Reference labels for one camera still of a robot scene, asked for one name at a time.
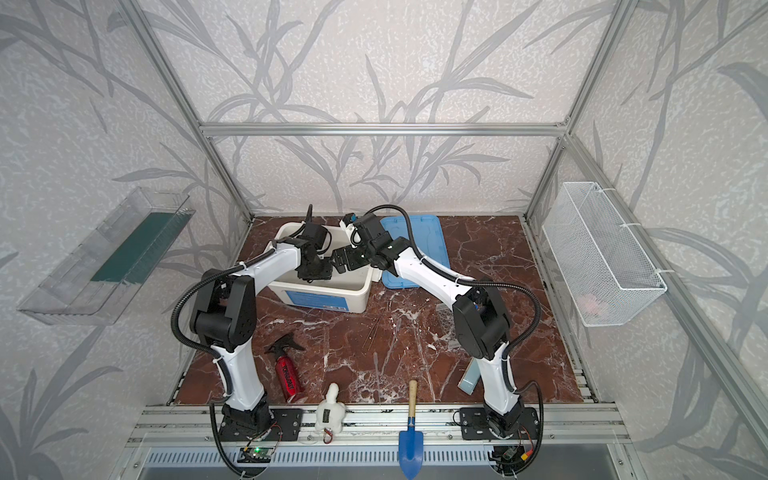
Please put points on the aluminium front rail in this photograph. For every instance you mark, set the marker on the aluminium front rail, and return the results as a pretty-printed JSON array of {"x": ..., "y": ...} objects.
[{"x": 368, "y": 424}]

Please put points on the clear acrylic test tube rack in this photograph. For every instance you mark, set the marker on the clear acrylic test tube rack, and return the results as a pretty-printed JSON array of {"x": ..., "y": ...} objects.
[{"x": 444, "y": 331}]

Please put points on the clear wall shelf green liner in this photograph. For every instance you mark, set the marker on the clear wall shelf green liner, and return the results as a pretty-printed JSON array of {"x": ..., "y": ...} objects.
[{"x": 95, "y": 283}]

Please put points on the white plastic storage bin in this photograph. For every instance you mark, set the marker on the white plastic storage bin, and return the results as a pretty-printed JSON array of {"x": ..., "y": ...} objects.
[{"x": 347, "y": 292}]

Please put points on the white plastic figurine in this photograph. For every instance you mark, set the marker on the white plastic figurine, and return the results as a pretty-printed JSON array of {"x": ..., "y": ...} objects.
[{"x": 330, "y": 414}]

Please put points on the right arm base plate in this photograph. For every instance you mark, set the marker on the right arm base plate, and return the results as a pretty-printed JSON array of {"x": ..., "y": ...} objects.
[{"x": 475, "y": 426}]

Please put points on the blue plastic bin lid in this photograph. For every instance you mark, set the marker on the blue plastic bin lid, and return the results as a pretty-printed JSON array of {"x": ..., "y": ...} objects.
[{"x": 429, "y": 238}]

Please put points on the metal tweezers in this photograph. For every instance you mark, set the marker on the metal tweezers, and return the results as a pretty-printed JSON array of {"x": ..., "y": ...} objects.
[{"x": 368, "y": 342}]

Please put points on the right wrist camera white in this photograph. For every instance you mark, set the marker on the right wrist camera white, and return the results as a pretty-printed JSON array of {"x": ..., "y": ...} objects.
[{"x": 347, "y": 224}]

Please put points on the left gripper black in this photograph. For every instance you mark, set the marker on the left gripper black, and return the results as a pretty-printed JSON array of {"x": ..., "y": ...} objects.
[{"x": 318, "y": 264}]

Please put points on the green circuit board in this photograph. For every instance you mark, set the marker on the green circuit board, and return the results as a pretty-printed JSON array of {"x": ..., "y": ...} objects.
[{"x": 255, "y": 455}]

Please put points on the white wire mesh basket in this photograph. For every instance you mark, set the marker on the white wire mesh basket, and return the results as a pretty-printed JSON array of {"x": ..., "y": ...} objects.
[{"x": 610, "y": 277}]

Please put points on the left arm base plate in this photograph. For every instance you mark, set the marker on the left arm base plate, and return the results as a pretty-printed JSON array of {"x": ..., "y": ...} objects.
[{"x": 285, "y": 424}]

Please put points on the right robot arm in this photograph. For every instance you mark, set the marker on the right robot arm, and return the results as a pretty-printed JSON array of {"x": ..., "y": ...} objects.
[{"x": 481, "y": 318}]

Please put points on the teal grey rectangular box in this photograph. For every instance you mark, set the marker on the teal grey rectangular box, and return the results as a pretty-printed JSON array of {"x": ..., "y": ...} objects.
[{"x": 470, "y": 378}]

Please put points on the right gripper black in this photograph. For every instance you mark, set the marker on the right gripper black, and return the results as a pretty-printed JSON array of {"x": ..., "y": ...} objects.
[{"x": 349, "y": 258}]

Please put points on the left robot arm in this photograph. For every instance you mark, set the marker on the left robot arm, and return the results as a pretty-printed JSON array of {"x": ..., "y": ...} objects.
[{"x": 217, "y": 316}]

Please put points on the red spray bottle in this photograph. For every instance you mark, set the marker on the red spray bottle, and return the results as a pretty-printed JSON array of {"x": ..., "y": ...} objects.
[{"x": 285, "y": 368}]

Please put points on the blue garden trowel wooden handle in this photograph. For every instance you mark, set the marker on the blue garden trowel wooden handle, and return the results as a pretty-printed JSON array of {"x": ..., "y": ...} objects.
[{"x": 411, "y": 441}]

